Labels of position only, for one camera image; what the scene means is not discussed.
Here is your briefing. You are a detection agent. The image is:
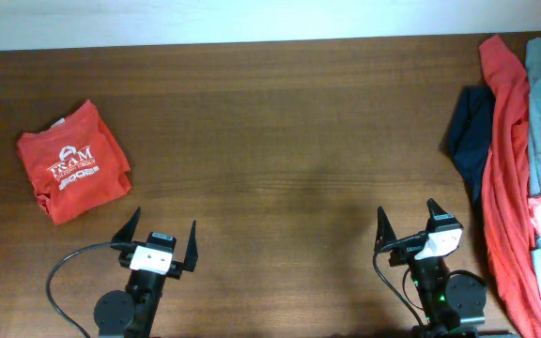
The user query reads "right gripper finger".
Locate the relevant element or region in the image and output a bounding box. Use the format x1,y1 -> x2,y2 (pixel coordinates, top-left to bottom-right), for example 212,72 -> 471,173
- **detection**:
375,207 -> 397,253
426,198 -> 449,219

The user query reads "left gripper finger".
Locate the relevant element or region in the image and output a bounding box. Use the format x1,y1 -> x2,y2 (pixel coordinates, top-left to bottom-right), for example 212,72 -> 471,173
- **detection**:
182,221 -> 198,272
111,207 -> 141,253

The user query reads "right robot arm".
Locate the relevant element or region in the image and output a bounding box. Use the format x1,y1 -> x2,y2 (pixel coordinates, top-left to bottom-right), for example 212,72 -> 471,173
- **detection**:
373,199 -> 487,338

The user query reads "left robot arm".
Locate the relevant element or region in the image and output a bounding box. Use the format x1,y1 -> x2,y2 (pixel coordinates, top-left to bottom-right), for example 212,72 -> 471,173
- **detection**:
93,209 -> 198,338

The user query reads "navy blue garment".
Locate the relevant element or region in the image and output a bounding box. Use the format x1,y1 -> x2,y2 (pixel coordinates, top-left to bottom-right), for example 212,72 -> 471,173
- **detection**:
447,86 -> 495,206

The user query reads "folded red printed t-shirt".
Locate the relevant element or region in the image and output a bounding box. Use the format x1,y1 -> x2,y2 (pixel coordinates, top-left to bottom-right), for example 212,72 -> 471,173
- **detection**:
17,100 -> 131,225

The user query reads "red orange garment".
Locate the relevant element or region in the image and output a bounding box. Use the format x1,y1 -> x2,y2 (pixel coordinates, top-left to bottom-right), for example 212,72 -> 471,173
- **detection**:
479,36 -> 541,337

